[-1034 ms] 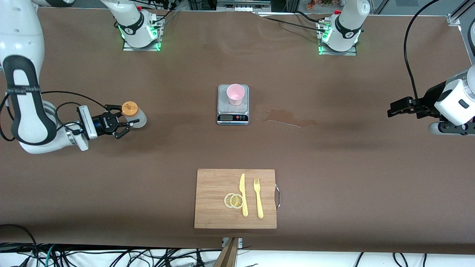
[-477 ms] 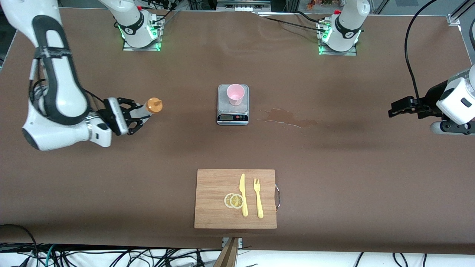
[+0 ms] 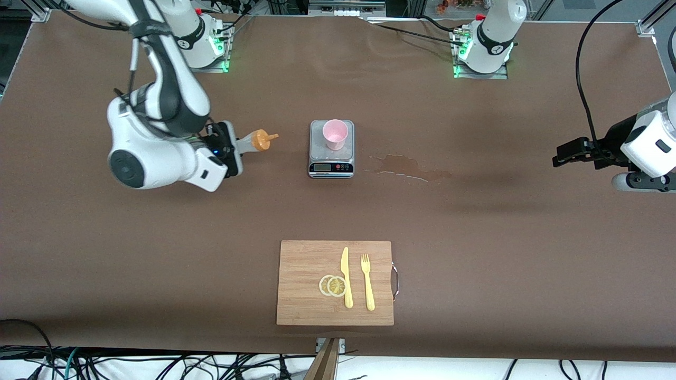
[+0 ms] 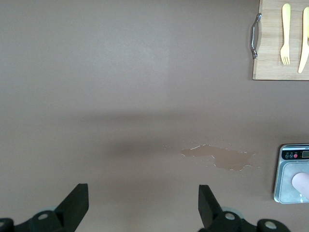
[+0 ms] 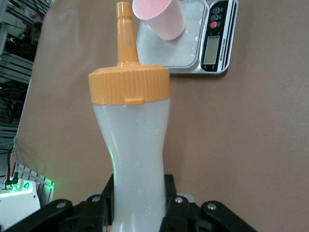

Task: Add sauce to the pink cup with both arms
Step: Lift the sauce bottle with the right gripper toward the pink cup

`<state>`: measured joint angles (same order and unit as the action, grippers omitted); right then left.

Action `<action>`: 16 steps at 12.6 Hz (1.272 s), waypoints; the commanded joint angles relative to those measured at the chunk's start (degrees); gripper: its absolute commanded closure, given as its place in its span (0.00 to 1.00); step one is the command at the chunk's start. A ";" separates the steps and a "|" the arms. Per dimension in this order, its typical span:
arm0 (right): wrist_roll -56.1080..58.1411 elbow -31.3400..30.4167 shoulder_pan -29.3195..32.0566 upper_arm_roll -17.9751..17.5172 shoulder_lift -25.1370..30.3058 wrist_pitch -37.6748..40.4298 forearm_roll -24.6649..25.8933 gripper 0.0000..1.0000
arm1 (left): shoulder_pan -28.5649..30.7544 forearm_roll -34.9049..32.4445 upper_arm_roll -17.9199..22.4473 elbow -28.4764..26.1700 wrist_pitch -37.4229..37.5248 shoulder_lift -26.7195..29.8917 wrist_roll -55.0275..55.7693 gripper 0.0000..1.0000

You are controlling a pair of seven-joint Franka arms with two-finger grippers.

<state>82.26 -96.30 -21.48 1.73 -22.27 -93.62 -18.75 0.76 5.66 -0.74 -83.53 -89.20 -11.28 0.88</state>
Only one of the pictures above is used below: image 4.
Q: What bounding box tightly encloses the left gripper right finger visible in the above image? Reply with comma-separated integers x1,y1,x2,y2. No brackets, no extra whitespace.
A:
198,185,290,232

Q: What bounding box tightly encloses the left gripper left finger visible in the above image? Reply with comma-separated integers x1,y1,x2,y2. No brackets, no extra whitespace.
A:
0,183,89,232

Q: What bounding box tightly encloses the pink plastic cup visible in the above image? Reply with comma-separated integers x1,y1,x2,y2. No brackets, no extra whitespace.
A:
291,172,309,202

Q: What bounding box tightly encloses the liquid spill puddle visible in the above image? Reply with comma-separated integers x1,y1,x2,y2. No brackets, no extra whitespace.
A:
163,141,257,172

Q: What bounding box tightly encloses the silver digital kitchen scale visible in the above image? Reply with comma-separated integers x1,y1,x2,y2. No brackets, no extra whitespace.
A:
273,144,309,205

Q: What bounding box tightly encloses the brown table cover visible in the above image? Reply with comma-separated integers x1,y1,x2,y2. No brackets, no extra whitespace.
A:
0,0,309,232

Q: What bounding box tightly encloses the wooden cutting board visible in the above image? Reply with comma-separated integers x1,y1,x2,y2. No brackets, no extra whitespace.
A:
249,0,309,81

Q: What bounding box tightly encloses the yellow plastic knife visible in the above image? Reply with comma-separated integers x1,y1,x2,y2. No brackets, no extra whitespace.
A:
297,6,309,74

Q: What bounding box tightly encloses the yellow plastic fork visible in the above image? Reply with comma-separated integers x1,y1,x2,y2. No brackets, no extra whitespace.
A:
280,3,292,66

